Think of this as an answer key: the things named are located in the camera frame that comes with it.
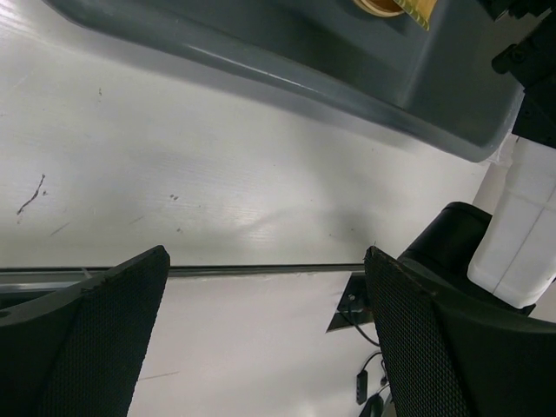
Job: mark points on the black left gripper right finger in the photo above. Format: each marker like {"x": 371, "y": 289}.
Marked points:
{"x": 447, "y": 354}

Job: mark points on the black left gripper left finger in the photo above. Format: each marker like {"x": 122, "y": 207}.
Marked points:
{"x": 78, "y": 351}

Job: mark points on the woven bamboo tray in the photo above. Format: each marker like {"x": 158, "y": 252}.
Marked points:
{"x": 419, "y": 10}

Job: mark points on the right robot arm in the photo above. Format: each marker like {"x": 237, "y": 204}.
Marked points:
{"x": 517, "y": 195}

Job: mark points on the grey plastic bin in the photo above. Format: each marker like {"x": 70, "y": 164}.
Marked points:
{"x": 327, "y": 51}

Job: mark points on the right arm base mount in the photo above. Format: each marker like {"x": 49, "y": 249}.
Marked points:
{"x": 354, "y": 306}

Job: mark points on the aluminium table edge rail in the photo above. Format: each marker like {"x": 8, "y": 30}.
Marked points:
{"x": 27, "y": 282}

